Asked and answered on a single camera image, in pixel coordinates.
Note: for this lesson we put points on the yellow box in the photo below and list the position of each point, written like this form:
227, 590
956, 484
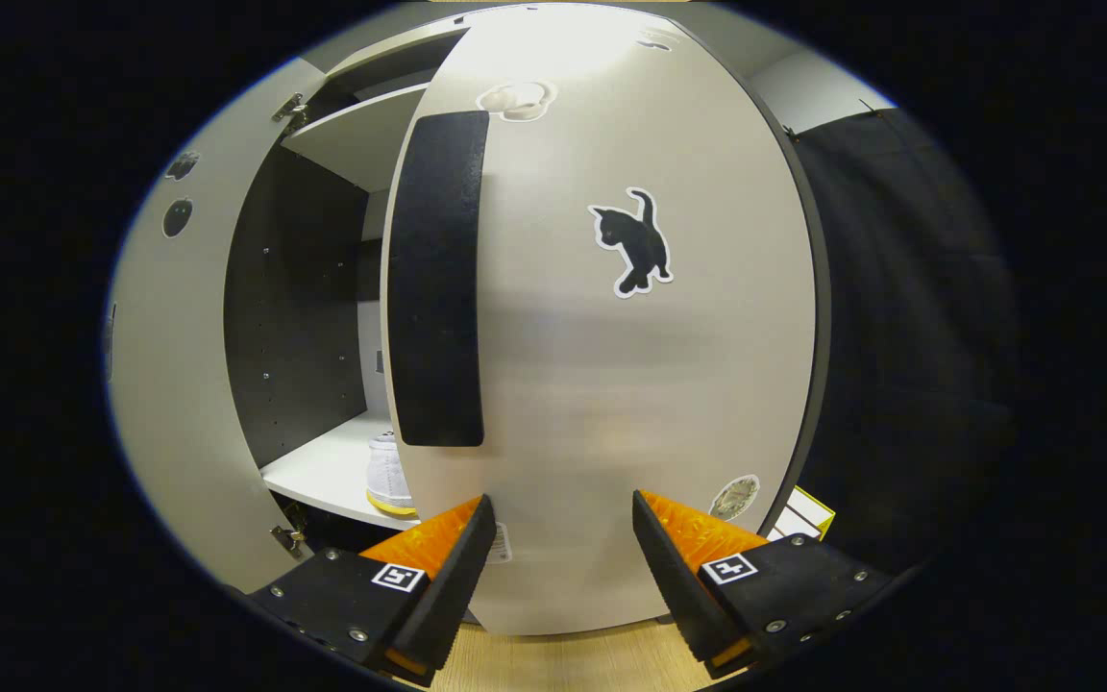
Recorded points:
803, 519

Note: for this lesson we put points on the white shoe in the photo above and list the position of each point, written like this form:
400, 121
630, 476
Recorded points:
388, 476

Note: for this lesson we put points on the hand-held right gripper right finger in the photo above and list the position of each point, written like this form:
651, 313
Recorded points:
674, 586

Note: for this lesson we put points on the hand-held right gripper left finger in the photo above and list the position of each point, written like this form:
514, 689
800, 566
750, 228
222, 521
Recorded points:
448, 596

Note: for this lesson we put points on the white shoe cabinet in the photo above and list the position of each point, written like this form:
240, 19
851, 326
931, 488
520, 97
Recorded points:
323, 471

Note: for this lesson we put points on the white cabinet door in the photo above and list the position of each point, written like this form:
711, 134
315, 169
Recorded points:
611, 384
169, 384

